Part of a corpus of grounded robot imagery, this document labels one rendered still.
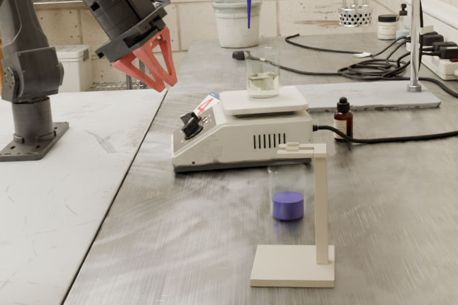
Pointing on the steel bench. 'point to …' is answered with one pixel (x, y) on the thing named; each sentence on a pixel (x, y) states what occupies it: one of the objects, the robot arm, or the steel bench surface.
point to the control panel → (196, 135)
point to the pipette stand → (311, 255)
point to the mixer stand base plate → (366, 96)
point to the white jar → (386, 26)
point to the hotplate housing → (245, 141)
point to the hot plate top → (297, 103)
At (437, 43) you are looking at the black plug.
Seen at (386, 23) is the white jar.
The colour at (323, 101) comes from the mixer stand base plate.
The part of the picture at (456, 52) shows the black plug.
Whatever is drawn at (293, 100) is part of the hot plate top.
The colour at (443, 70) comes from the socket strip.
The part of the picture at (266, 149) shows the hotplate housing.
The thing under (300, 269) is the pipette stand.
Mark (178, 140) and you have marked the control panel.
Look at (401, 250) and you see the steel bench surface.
